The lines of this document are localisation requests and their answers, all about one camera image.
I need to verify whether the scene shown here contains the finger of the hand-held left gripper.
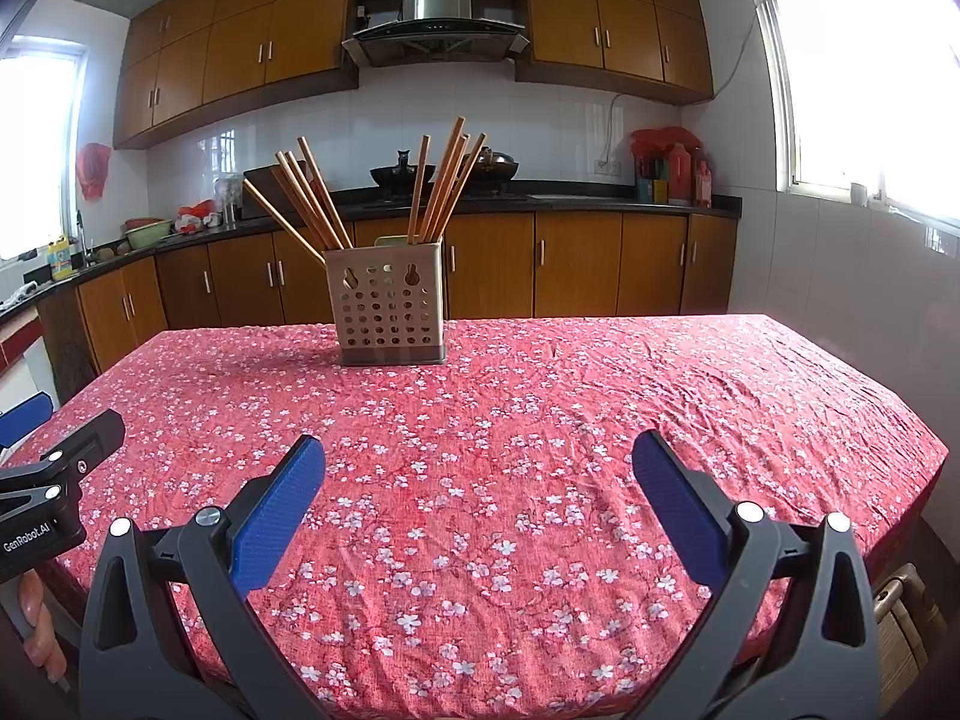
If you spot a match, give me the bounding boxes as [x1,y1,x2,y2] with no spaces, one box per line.
[0,394,55,448]
[0,409,126,520]

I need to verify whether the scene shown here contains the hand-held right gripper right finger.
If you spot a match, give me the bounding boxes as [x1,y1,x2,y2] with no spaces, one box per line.
[632,431,882,720]

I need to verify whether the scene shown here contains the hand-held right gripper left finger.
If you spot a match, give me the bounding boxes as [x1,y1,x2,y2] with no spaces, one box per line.
[79,435,331,720]

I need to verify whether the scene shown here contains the beige perforated chopstick holder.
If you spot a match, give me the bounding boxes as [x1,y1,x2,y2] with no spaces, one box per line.
[324,236,449,368]

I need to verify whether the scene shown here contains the person's left hand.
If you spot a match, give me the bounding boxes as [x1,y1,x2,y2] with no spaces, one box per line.
[19,568,70,682]

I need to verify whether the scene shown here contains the red floral tablecloth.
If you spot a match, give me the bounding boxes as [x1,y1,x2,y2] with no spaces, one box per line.
[0,313,950,720]

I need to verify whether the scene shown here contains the green basin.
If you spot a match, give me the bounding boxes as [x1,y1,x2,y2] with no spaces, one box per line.
[124,219,173,251]

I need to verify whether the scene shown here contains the red and white plastic bag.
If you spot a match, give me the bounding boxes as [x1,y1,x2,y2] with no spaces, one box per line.
[176,201,220,235]

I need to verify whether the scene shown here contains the wooden base cabinets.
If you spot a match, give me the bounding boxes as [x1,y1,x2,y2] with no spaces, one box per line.
[37,206,743,391]

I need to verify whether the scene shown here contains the dark cutting board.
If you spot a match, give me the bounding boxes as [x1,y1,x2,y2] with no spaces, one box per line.
[244,169,331,205]

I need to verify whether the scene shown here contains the black kitchen countertop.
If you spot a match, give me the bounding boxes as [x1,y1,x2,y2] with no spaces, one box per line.
[0,191,743,331]

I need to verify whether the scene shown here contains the tall red oil bottle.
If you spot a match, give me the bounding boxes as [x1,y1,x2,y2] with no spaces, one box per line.
[667,144,695,205]

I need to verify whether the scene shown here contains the black lidded wok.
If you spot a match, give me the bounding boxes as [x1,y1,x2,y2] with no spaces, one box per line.
[461,150,520,182]

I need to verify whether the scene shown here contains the steel range hood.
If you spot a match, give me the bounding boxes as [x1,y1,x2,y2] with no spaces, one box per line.
[341,0,530,68]

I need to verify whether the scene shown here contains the aluminium frame window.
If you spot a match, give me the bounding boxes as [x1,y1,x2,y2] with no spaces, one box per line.
[750,0,960,256]
[0,36,88,265]

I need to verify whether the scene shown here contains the white power cable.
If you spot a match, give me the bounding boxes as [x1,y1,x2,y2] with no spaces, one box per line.
[604,93,628,162]

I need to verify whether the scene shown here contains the thin wall wire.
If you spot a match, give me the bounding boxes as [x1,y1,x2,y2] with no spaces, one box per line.
[712,13,760,100]

